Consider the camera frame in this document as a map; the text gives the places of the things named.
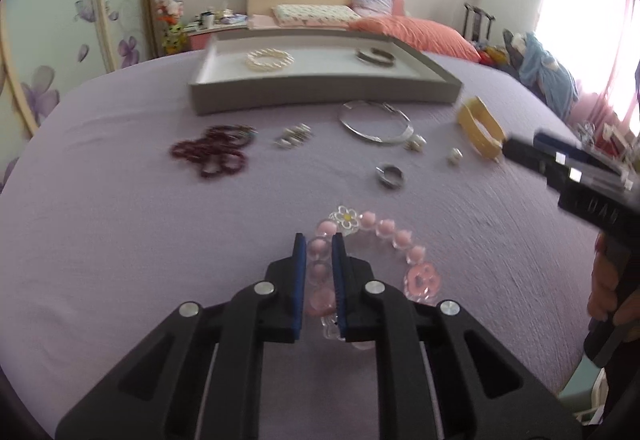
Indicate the green frog plush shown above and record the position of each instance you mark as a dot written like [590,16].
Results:
[174,39]

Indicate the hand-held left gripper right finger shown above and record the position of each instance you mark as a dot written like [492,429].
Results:
[339,280]

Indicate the floral sliding wardrobe doors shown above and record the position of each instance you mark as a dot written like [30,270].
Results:
[60,20]

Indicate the yellow bangle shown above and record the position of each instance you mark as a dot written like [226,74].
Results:
[482,145]

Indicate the grey jewelry tray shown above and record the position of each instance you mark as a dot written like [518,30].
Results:
[320,92]

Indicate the small white earring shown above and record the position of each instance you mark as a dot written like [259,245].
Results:
[454,156]

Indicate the light blue garment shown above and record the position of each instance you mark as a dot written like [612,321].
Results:
[545,75]

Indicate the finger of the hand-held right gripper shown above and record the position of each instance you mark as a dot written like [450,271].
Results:
[575,157]
[530,155]

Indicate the white floral pillow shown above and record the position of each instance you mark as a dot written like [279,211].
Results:
[315,15]

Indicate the person's right hand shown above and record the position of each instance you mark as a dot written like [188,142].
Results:
[600,295]

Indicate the purple pillow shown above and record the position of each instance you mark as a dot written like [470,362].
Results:
[372,0]

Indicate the colourful toy pile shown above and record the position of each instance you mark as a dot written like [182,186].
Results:
[492,55]

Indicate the salmon folded quilt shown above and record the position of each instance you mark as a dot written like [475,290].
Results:
[425,32]

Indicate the pink and white nightstand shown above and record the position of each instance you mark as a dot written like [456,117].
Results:
[197,40]

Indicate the white cup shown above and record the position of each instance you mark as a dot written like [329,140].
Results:
[206,20]

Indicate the dark wooden chair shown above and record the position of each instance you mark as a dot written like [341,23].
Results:
[475,25]

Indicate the dark metal cuff bangle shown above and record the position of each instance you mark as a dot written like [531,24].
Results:
[365,57]

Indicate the pink curtain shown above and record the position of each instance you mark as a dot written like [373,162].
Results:
[615,85]

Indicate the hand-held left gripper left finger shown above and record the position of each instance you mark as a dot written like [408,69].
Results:
[299,270]

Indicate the silver earrings cluster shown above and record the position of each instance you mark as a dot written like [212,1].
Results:
[292,136]

